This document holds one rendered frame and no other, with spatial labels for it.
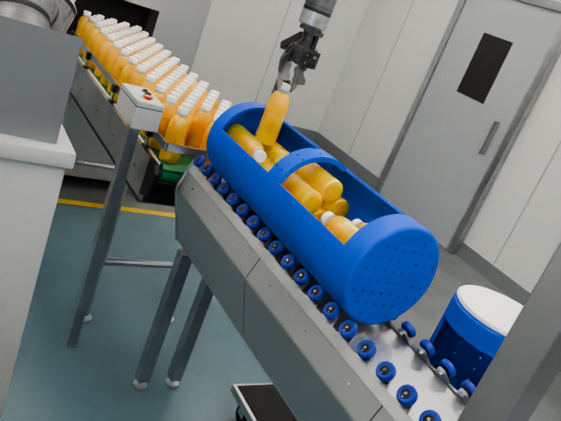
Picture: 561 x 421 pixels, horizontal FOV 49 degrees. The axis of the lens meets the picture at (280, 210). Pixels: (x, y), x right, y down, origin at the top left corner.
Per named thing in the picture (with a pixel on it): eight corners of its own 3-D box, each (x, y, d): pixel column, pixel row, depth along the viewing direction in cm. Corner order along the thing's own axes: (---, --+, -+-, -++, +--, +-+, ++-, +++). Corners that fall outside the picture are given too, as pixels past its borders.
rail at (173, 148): (166, 151, 220) (169, 144, 219) (165, 150, 221) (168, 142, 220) (260, 168, 243) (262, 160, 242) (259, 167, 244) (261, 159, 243)
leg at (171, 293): (134, 391, 245) (181, 256, 224) (130, 381, 249) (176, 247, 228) (148, 390, 248) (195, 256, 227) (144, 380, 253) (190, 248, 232)
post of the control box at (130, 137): (66, 347, 254) (132, 121, 221) (63, 340, 257) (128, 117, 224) (76, 347, 256) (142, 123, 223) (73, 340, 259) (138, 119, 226)
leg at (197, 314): (167, 389, 253) (215, 258, 232) (162, 379, 257) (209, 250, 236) (179, 388, 256) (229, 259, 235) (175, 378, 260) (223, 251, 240)
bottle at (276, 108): (278, 147, 207) (298, 94, 200) (260, 144, 202) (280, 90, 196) (267, 139, 211) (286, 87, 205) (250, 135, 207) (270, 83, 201)
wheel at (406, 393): (420, 393, 128) (422, 397, 129) (406, 378, 131) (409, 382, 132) (403, 407, 127) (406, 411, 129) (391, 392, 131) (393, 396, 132)
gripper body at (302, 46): (295, 66, 190) (310, 27, 186) (281, 58, 197) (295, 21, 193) (314, 72, 194) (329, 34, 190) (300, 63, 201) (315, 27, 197)
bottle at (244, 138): (239, 119, 210) (262, 140, 196) (248, 134, 214) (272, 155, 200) (222, 131, 209) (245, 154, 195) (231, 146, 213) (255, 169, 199)
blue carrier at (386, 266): (325, 322, 146) (381, 217, 138) (193, 166, 212) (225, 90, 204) (405, 330, 163) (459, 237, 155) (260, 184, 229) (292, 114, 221)
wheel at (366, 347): (378, 347, 139) (381, 351, 140) (366, 334, 142) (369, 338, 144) (362, 360, 139) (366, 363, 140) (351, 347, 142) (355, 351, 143)
